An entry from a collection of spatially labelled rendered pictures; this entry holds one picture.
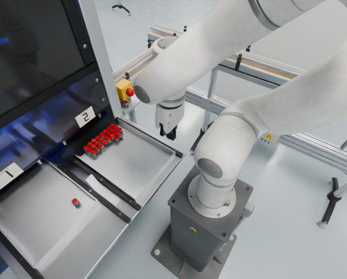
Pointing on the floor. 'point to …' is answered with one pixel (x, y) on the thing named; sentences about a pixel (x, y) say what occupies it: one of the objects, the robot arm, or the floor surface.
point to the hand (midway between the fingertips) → (171, 134)
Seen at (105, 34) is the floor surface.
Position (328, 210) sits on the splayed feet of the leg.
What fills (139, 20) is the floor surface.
